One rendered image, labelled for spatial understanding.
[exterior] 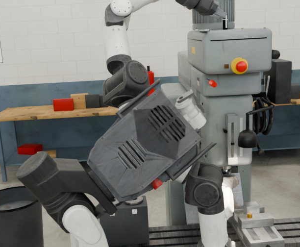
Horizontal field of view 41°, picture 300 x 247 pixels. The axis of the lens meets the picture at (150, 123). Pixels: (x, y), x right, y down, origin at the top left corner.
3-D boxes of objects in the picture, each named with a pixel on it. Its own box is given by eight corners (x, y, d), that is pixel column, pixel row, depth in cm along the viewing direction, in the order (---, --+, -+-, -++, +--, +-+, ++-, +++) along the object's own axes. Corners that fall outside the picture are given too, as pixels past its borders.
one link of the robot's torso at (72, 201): (46, 215, 116) (78, 189, 118) (40, 199, 129) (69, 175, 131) (73, 244, 121) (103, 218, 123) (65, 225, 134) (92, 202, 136)
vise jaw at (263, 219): (273, 226, 178) (274, 217, 177) (241, 229, 177) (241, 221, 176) (268, 219, 184) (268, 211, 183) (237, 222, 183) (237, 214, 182)
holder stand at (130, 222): (149, 243, 183) (147, 203, 178) (101, 247, 181) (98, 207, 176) (147, 230, 194) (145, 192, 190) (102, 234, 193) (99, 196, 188)
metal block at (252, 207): (259, 217, 184) (259, 206, 182) (246, 218, 183) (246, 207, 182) (255, 212, 189) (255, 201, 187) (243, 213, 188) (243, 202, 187)
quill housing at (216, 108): (254, 166, 170) (255, 93, 163) (206, 169, 170) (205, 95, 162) (242, 153, 189) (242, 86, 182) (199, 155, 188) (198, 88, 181)
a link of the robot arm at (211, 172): (224, 218, 125) (219, 178, 122) (195, 219, 127) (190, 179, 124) (225, 202, 136) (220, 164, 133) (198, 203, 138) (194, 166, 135)
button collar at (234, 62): (248, 73, 146) (248, 57, 145) (232, 74, 146) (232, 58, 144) (246, 73, 148) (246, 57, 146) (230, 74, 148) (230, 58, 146)
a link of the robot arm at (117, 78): (119, 48, 131) (126, 85, 126) (140, 53, 136) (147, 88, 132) (101, 64, 139) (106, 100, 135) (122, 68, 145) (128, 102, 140)
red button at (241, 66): (247, 72, 143) (247, 61, 142) (236, 72, 143) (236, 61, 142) (245, 71, 146) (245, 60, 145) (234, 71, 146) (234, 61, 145)
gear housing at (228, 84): (262, 94, 160) (262, 69, 157) (202, 97, 159) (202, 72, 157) (240, 83, 192) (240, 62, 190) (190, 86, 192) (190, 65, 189)
